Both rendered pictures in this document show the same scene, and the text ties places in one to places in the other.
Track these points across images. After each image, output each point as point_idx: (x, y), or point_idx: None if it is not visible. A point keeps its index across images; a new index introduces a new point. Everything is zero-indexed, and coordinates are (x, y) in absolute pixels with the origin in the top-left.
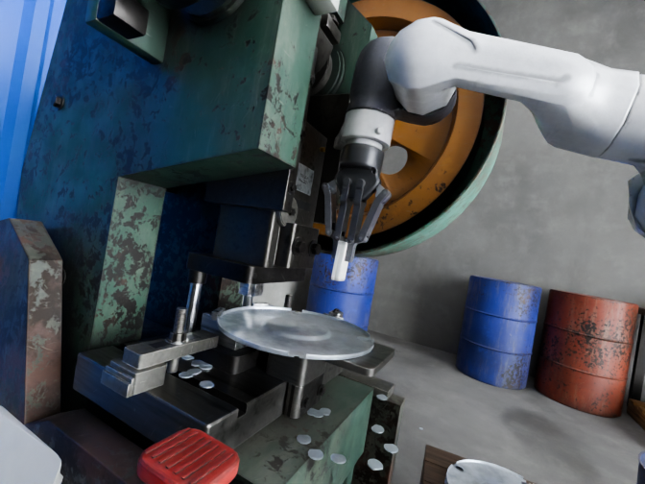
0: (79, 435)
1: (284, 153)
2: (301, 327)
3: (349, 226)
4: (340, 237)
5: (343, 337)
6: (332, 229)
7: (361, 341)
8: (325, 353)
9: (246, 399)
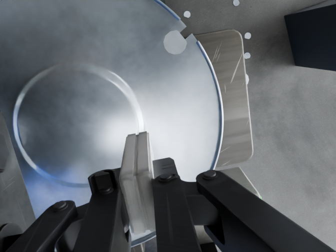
0: None
1: None
2: (92, 131)
3: None
4: (130, 233)
5: (152, 80)
6: (64, 237)
7: (183, 63)
8: (186, 177)
9: None
